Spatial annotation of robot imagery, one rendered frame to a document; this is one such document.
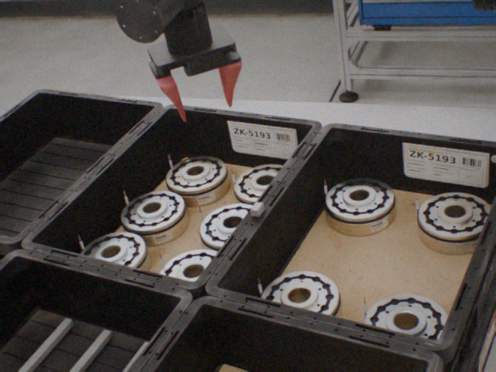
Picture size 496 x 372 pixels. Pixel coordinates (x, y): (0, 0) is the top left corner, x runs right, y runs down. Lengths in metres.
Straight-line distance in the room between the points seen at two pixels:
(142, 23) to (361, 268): 0.45
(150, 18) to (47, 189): 0.61
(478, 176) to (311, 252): 0.26
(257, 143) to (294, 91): 2.01
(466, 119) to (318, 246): 0.61
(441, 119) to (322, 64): 1.88
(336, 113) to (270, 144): 0.45
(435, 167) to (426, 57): 2.29
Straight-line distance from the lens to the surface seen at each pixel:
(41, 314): 1.13
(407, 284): 1.03
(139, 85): 3.58
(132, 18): 0.86
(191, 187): 1.22
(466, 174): 1.14
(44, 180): 1.42
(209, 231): 1.12
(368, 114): 1.65
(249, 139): 1.26
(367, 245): 1.09
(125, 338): 1.04
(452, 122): 1.60
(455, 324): 0.84
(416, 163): 1.15
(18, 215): 1.35
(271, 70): 3.46
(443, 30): 2.93
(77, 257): 1.03
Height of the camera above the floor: 1.54
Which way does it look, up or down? 35 degrees down
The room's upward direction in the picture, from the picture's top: 11 degrees counter-clockwise
